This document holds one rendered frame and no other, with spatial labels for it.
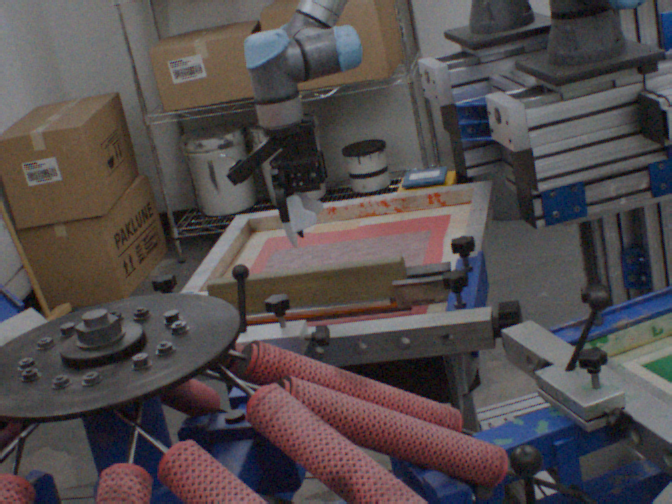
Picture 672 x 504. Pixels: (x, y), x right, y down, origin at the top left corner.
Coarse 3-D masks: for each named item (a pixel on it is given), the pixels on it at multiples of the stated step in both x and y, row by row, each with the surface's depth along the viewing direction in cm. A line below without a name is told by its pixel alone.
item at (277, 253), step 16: (272, 240) 273; (288, 240) 271; (304, 240) 269; (320, 240) 266; (336, 240) 264; (272, 256) 263; (288, 256) 261; (304, 256) 259; (320, 256) 257; (336, 256) 255; (256, 272) 255
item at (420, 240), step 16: (384, 224) 268; (400, 224) 266; (416, 224) 264; (432, 224) 262; (448, 224) 260; (352, 240) 262; (368, 240) 260; (384, 240) 258; (400, 240) 256; (416, 240) 254; (432, 240) 252; (352, 256) 253; (368, 256) 251; (384, 256) 249; (416, 256) 246; (432, 256) 244; (336, 320) 223; (352, 320) 221; (368, 320) 220
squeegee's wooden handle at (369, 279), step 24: (336, 264) 219; (360, 264) 217; (384, 264) 215; (216, 288) 223; (264, 288) 221; (288, 288) 220; (312, 288) 219; (336, 288) 219; (360, 288) 218; (384, 288) 217
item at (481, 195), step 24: (408, 192) 274; (432, 192) 271; (456, 192) 269; (480, 192) 264; (240, 216) 282; (264, 216) 279; (336, 216) 276; (360, 216) 275; (480, 216) 250; (240, 240) 272; (480, 240) 237; (216, 264) 254; (192, 288) 243
